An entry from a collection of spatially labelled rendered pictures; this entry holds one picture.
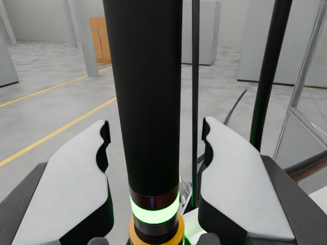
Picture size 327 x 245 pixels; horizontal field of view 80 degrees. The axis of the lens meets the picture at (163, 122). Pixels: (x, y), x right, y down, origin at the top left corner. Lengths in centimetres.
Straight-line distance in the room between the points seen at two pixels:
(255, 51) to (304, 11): 115
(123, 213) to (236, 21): 1130
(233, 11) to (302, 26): 701
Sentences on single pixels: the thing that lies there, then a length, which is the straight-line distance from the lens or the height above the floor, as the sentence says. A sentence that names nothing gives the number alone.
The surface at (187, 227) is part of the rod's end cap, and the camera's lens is 20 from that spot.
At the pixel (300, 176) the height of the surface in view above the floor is 139.
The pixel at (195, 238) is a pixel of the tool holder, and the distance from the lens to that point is 20.
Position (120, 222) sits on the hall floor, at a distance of 194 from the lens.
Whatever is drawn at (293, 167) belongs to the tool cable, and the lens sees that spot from 28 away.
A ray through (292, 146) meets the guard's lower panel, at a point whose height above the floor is 78.
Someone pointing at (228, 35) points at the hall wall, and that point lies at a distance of 1227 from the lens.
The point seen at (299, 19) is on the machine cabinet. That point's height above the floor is 145.
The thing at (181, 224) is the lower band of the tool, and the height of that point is 142.
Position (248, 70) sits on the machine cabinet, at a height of 31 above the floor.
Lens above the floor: 156
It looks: 28 degrees down
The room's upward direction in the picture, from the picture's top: 1 degrees counter-clockwise
